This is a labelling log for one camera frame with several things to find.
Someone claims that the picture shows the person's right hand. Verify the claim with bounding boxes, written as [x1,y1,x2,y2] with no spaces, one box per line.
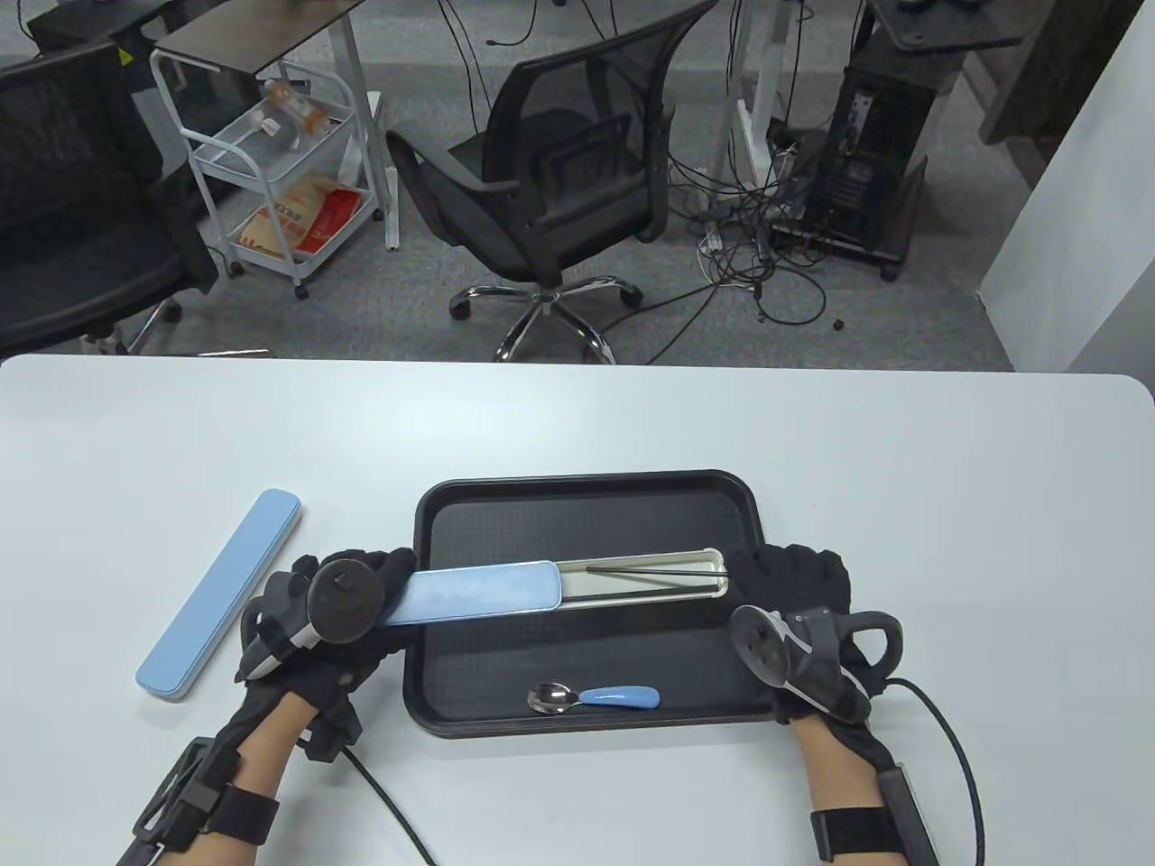
[726,544,903,736]

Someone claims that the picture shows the person's left hand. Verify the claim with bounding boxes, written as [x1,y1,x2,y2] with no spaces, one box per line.
[235,546,418,714]

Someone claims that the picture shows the black chopstick utensil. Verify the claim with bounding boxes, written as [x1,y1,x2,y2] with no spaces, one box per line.
[564,582,723,601]
[587,561,727,578]

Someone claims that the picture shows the blue lid lunch box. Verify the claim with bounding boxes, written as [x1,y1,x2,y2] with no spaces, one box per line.
[388,548,730,628]
[135,489,303,703]

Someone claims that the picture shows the blue handled spoon utensil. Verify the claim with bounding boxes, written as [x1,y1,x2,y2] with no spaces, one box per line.
[528,683,660,716]

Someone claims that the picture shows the person's right forearm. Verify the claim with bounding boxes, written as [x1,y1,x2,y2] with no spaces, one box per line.
[790,717,903,866]

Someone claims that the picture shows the person's left forearm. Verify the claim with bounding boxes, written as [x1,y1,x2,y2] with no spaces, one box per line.
[180,695,317,866]

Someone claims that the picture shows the grey and white handheld controller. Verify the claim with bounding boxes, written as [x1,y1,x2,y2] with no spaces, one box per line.
[729,606,903,723]
[239,557,387,682]

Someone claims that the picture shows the black glove connector block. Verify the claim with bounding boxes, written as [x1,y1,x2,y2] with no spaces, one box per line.
[302,699,362,763]

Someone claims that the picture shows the black plastic tray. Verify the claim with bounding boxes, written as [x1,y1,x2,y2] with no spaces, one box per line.
[402,469,779,739]

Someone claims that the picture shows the black mesh back office chair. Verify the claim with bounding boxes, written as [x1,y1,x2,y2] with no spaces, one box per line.
[386,0,718,364]

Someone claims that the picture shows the black computer tower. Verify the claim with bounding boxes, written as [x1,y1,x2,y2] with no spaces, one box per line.
[799,36,957,282]

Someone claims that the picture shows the red and tan paper bag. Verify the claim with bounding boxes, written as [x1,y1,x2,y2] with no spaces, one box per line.
[236,176,366,258]

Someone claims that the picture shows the black padded office chair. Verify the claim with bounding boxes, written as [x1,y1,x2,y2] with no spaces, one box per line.
[0,41,220,357]

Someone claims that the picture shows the white utility cart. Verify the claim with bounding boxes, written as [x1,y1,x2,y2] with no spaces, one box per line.
[149,50,384,300]

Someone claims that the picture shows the clear bottle orange liquid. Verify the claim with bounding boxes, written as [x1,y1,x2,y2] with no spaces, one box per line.
[262,79,330,138]

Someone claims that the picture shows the dark round edged desk top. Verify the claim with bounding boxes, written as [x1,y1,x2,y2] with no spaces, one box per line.
[866,0,1025,53]

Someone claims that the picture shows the dark wooden panel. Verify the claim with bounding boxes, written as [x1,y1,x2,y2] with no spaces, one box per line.
[979,0,1145,186]

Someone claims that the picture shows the black glove cable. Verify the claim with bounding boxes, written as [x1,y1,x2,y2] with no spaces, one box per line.
[889,678,984,866]
[343,749,434,866]

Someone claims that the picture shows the black wrist strap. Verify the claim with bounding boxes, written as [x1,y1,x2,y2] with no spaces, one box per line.
[206,785,279,846]
[810,807,908,862]

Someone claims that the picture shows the black wrist camera frame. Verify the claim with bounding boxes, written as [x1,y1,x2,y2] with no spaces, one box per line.
[115,738,240,866]

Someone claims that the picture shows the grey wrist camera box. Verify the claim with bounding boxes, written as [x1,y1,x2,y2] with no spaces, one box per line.
[880,765,939,866]

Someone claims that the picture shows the tangle of black cables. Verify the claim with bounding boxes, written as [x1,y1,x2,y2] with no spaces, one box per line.
[668,126,854,330]

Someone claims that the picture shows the white desk leg frame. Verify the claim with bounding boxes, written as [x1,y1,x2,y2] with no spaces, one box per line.
[713,0,804,195]

